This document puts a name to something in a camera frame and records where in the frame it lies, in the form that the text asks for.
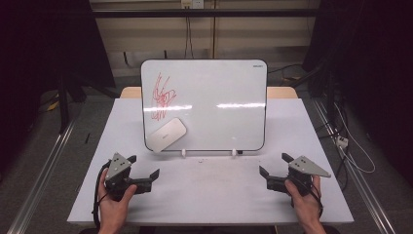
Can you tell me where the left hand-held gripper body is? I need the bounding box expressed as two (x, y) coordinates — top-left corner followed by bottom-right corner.
(104, 152), (154, 202)

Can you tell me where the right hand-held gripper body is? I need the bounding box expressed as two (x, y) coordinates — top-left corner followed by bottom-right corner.
(266, 155), (332, 198)

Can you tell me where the white whiteboard eraser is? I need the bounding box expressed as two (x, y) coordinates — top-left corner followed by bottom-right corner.
(147, 117), (188, 154)

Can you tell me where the person's right hand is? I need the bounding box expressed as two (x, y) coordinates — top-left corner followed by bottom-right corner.
(284, 175), (323, 226)

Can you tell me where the person's left hand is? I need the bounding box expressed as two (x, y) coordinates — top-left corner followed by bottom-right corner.
(97, 168), (138, 226)

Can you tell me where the white power strip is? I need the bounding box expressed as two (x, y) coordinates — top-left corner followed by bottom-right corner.
(335, 135), (350, 149)

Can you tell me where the black metal stand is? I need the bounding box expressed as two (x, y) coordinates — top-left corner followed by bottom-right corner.
(57, 73), (71, 134)

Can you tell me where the white whiteboard with red scribble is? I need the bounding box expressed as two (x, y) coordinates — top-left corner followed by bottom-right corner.
(139, 58), (269, 153)

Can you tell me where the black curtain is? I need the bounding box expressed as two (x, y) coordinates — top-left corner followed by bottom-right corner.
(302, 0), (413, 186)
(0, 0), (117, 178)

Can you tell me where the black horizontal bar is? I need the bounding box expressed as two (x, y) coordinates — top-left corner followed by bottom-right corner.
(92, 8), (321, 19)

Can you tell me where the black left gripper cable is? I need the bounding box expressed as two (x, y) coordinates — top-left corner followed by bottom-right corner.
(92, 159), (112, 229)

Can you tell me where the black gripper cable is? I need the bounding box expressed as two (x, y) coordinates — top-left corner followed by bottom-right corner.
(92, 159), (112, 229)
(308, 183), (325, 219)

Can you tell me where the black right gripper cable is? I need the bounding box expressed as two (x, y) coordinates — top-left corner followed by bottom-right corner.
(308, 183), (325, 219)

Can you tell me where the aluminium floor rail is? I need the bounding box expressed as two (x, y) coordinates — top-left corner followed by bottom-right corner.
(6, 119), (78, 234)
(311, 97), (397, 234)

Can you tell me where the white cable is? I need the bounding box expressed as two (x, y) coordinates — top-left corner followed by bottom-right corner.
(333, 102), (377, 175)

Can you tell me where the black floor cable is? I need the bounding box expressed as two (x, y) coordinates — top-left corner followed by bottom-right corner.
(267, 62), (304, 75)

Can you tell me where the black hanging cable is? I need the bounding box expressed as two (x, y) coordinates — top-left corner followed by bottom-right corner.
(184, 16), (193, 59)

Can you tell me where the yellow hanging cable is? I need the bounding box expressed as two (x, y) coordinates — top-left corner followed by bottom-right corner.
(211, 0), (217, 59)

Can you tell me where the white wall outlet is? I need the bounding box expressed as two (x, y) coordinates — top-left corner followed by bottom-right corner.
(180, 0), (206, 10)

